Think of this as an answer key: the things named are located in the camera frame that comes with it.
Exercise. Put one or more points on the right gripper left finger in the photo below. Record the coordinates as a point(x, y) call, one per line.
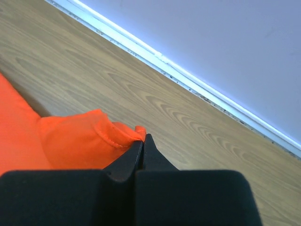
point(71, 197)

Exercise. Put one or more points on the back aluminium edge strip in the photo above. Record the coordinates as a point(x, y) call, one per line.
point(156, 60)

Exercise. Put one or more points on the orange t shirt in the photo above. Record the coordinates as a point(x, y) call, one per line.
point(83, 141)

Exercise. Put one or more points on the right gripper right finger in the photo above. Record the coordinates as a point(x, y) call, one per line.
point(166, 196)

